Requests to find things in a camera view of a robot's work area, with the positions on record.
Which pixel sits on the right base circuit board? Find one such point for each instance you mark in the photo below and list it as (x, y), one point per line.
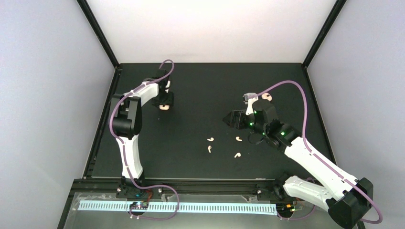
(287, 207)

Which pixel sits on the right black frame post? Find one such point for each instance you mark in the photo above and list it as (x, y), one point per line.
(327, 25)

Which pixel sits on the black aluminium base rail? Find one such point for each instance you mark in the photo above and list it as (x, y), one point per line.
(263, 189)

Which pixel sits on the left black frame post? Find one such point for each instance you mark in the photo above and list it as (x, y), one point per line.
(91, 18)

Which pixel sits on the black frame post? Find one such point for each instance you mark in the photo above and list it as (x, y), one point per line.
(91, 18)
(327, 25)

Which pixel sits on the white slotted cable duct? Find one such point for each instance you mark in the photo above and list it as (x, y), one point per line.
(183, 207)

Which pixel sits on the small green circuit board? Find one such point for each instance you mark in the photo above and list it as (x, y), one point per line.
(139, 206)

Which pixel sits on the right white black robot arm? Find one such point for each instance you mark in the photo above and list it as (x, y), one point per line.
(346, 198)

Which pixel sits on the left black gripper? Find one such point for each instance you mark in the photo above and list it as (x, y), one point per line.
(168, 101)

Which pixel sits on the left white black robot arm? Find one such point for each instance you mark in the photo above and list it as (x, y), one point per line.
(125, 120)

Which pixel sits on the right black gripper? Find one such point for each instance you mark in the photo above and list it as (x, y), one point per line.
(238, 113)

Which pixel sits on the pink earbuds charging case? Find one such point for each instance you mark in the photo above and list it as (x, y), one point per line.
(164, 107)

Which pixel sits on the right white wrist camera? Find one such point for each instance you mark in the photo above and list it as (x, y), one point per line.
(249, 99)

